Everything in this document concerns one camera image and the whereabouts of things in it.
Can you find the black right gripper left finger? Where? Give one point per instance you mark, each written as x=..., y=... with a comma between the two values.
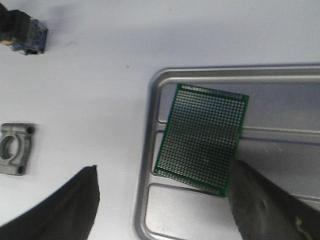
x=67, y=214

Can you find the silver metal tray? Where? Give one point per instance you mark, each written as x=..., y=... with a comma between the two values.
x=280, y=139

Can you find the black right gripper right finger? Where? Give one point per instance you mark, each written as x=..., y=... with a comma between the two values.
x=264, y=211

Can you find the grey metal clamp block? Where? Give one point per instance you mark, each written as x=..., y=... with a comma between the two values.
x=15, y=147

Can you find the red emergency stop button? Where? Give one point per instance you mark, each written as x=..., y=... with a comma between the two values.
x=21, y=32

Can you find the green perforated circuit board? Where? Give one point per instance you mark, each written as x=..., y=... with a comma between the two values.
x=201, y=137

